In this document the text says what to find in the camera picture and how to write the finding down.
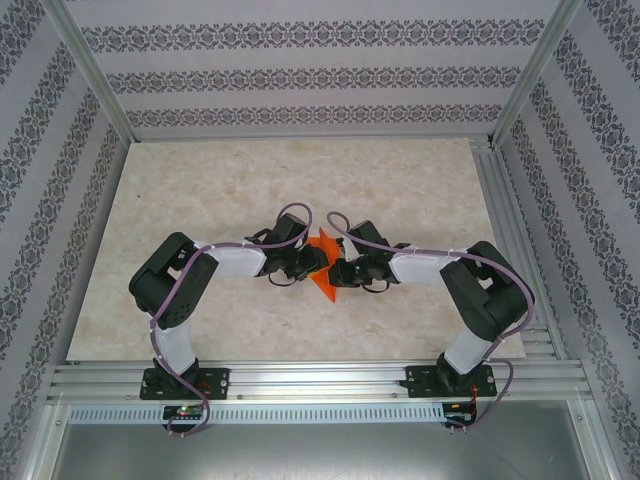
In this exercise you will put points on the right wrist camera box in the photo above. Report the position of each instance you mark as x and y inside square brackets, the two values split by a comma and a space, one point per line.
[349, 249]

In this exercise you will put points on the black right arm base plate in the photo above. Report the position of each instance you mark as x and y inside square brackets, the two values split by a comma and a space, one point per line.
[422, 382]

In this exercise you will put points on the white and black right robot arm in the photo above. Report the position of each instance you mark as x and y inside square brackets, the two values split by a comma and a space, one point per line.
[480, 295]

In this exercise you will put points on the long aluminium mounting rail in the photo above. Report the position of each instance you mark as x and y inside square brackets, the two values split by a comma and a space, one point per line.
[320, 380]

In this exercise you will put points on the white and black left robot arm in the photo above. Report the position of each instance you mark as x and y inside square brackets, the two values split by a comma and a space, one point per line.
[235, 262]

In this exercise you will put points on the aluminium frame post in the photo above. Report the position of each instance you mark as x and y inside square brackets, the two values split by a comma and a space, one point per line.
[95, 80]
[535, 65]

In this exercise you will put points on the controller circuit board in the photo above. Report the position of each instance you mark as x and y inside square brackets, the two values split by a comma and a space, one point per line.
[460, 412]
[182, 412]

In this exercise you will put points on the orange paper sheet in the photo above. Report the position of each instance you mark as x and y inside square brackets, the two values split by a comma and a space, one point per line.
[322, 243]

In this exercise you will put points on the aluminium side rail profile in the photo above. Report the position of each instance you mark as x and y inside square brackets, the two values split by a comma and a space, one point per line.
[500, 200]

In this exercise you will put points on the right controller circuit board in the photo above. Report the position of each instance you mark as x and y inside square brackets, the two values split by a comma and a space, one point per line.
[460, 412]

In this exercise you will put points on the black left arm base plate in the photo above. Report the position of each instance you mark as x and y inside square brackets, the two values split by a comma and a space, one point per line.
[217, 382]

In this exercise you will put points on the aluminium frame beam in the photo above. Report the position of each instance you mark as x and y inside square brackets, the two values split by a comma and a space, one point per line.
[47, 445]
[592, 445]

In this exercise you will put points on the left controller circuit board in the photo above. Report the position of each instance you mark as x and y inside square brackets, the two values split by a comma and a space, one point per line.
[182, 412]

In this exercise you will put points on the grey metal panel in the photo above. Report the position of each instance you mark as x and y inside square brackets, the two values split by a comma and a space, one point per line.
[320, 455]

